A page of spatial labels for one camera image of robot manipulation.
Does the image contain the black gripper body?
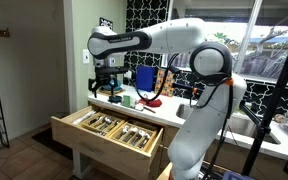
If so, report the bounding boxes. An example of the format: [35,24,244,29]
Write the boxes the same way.
[95,65,119,87]

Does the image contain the white and red scrubber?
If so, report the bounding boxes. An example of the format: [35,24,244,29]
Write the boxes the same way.
[134,102,145,112]

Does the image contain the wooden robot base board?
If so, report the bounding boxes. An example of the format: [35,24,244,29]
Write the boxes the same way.
[157,162,174,180]

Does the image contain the wooden cutlery organizer tray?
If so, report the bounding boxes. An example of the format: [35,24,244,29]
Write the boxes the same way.
[107,120,158,154]
[80,111,127,137]

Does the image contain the wooden kitchen drawer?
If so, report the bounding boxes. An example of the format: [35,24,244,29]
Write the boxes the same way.
[50,104,165,180]

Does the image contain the wooden trivet board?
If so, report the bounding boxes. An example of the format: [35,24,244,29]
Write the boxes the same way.
[97,88,126,97]

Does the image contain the plastic wrapped utensils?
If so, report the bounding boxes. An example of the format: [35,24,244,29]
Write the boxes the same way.
[72,109,98,126]

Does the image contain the silver cutlery piece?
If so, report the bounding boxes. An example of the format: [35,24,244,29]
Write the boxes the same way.
[88,114,103,126]
[95,129,108,137]
[123,126,138,143]
[107,119,120,133]
[118,124,130,139]
[98,116,113,131]
[138,133,151,149]
[132,129,145,146]

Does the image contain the blue board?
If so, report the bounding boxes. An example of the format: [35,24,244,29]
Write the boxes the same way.
[136,65,157,93]

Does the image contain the dark stick utensil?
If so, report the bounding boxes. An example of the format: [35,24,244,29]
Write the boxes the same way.
[143,105,157,114]

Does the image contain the colourful patterned board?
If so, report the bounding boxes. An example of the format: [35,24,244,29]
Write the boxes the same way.
[154,68,176,98]

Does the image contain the black white patterned picture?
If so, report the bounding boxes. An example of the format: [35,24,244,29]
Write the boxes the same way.
[99,17,114,30]

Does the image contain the steel kitchen sink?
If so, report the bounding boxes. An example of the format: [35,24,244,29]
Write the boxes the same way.
[176,103,282,145]

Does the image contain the blue plastic box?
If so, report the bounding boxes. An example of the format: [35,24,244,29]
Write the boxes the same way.
[222,170,256,180]

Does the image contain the black stand pole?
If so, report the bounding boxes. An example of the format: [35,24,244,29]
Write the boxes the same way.
[241,51,288,178]

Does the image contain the small brown object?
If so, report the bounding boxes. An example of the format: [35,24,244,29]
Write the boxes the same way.
[273,113,286,124]

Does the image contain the white light switch plate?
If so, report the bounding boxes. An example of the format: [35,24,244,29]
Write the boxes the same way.
[82,49,91,65]

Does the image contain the metal drawer handle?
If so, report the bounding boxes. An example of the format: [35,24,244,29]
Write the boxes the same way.
[79,141,104,156]

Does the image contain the white window frame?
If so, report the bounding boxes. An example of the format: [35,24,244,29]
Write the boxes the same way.
[160,0,288,88]

